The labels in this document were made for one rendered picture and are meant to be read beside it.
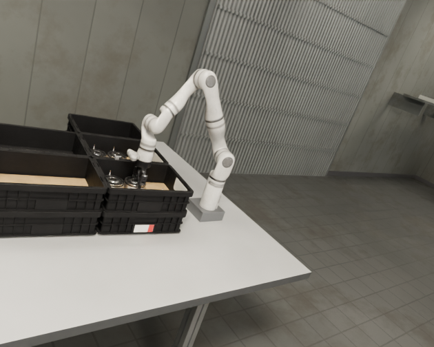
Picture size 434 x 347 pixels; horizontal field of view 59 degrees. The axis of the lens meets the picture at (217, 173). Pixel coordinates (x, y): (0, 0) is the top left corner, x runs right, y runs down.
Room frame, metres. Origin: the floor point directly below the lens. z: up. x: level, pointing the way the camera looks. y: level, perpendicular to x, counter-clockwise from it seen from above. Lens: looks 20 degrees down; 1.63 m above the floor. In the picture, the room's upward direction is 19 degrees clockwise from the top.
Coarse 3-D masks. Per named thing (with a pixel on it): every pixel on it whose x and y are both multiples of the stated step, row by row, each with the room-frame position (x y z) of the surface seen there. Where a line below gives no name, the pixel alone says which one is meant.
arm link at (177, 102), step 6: (192, 78) 1.76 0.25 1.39; (186, 84) 1.74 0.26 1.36; (192, 84) 1.76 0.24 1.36; (180, 90) 1.71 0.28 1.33; (186, 90) 1.73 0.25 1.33; (192, 90) 1.76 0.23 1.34; (174, 96) 1.68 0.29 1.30; (180, 96) 1.68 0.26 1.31; (186, 96) 1.71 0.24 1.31; (168, 102) 1.66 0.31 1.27; (174, 102) 1.65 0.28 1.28; (180, 102) 1.67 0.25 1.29; (186, 102) 1.72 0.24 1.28; (174, 108) 1.65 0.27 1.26; (180, 108) 1.67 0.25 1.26; (174, 114) 1.65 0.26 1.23
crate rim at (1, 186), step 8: (16, 152) 1.39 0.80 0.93; (24, 152) 1.41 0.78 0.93; (32, 152) 1.44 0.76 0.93; (40, 152) 1.46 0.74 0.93; (96, 168) 1.49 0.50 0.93; (0, 184) 1.12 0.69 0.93; (8, 184) 1.14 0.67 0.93; (16, 184) 1.16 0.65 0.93; (24, 184) 1.17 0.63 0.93; (32, 184) 1.19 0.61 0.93; (40, 184) 1.21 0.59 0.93; (104, 184) 1.38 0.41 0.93; (64, 192) 1.25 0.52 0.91; (72, 192) 1.27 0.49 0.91; (80, 192) 1.29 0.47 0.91; (88, 192) 1.30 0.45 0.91; (96, 192) 1.32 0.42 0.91; (104, 192) 1.34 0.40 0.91
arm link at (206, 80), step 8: (200, 72) 1.74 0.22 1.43; (208, 72) 1.72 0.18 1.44; (200, 80) 1.72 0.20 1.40; (208, 80) 1.72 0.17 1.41; (216, 80) 1.76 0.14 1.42; (200, 88) 1.74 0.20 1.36; (208, 88) 1.73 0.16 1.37; (216, 88) 1.76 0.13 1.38; (208, 96) 1.74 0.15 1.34; (216, 96) 1.76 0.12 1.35; (208, 104) 1.75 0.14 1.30; (216, 104) 1.77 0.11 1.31; (208, 112) 1.76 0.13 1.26; (216, 112) 1.77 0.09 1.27; (208, 120) 1.78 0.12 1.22; (216, 120) 1.77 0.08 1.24
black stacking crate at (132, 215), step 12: (108, 216) 1.37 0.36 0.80; (120, 216) 1.40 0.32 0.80; (132, 216) 1.43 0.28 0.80; (144, 216) 1.46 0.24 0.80; (156, 216) 1.50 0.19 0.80; (168, 216) 1.53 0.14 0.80; (180, 216) 1.57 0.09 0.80; (96, 228) 1.39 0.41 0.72; (108, 228) 1.38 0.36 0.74; (120, 228) 1.42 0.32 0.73; (132, 228) 1.44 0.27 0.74; (156, 228) 1.52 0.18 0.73; (168, 228) 1.55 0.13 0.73
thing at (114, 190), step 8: (96, 160) 1.57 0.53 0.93; (112, 160) 1.63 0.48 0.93; (120, 160) 1.66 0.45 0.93; (128, 160) 1.69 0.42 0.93; (104, 176) 1.44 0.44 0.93; (184, 184) 1.65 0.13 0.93; (112, 192) 1.36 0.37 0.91; (120, 192) 1.38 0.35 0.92; (128, 192) 1.40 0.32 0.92; (136, 192) 1.42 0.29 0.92; (144, 192) 1.44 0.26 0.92; (152, 192) 1.46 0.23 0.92; (160, 192) 1.48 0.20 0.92; (168, 192) 1.51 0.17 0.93; (176, 192) 1.53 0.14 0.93; (184, 192) 1.56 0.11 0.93; (192, 192) 1.58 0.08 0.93
